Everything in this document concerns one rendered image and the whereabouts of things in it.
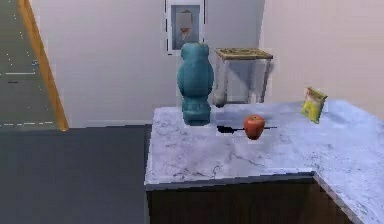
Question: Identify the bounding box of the small wooden side table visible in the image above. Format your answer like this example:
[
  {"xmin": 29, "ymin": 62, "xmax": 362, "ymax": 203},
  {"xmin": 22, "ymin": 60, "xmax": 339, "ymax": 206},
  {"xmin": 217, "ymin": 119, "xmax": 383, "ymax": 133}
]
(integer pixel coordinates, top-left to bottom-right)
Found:
[{"xmin": 213, "ymin": 47, "xmax": 275, "ymax": 108}]

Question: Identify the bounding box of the red apple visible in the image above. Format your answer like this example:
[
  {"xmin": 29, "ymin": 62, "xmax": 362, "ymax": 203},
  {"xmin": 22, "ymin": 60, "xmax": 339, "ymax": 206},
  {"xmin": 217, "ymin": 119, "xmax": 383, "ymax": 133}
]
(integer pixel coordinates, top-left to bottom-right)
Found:
[{"xmin": 243, "ymin": 114, "xmax": 266, "ymax": 141}]

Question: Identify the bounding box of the yellow green sponge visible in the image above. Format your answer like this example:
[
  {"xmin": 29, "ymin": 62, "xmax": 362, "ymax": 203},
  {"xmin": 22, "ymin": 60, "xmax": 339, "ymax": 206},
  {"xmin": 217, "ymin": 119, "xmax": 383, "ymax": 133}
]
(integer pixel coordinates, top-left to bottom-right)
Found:
[{"xmin": 300, "ymin": 86, "xmax": 329, "ymax": 125}]

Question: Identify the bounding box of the wooden framed room door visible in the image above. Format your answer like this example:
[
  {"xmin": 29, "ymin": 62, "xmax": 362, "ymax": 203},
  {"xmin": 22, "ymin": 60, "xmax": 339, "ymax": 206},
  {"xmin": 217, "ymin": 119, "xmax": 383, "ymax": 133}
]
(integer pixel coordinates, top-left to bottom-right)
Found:
[{"xmin": 0, "ymin": 0, "xmax": 70, "ymax": 132}]

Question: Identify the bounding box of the marble top kitchen counter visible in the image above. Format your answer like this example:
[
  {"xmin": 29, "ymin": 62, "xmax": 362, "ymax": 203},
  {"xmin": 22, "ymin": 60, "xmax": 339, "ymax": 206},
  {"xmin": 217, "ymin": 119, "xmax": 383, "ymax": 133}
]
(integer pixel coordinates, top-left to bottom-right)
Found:
[{"xmin": 143, "ymin": 98, "xmax": 384, "ymax": 224}]

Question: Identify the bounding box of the framed portrait picture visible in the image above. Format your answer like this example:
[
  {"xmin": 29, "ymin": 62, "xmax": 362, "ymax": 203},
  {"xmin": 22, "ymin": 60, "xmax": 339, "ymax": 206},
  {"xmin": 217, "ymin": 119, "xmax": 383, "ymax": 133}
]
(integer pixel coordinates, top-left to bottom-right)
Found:
[{"xmin": 164, "ymin": 0, "xmax": 206, "ymax": 56}]

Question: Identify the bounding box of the black spatula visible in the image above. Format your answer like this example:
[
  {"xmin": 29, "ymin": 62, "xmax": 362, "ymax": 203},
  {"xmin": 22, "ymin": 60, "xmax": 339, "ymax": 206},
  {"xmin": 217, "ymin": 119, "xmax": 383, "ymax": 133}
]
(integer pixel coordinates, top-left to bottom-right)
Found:
[{"xmin": 216, "ymin": 124, "xmax": 278, "ymax": 135}]

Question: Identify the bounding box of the teal owl statue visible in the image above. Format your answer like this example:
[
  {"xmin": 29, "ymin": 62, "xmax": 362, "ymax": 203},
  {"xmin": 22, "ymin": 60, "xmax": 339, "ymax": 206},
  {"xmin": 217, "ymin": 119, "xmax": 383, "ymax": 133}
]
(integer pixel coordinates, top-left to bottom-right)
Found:
[{"xmin": 176, "ymin": 42, "xmax": 215, "ymax": 127}]

